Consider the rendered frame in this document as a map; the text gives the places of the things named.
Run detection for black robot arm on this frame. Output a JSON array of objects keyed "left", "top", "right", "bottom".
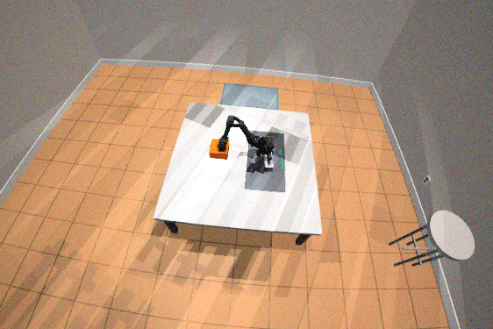
[{"left": 217, "top": 115, "right": 268, "bottom": 152}]

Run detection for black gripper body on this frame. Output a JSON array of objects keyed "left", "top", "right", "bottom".
[{"left": 256, "top": 141, "right": 275, "bottom": 156}]

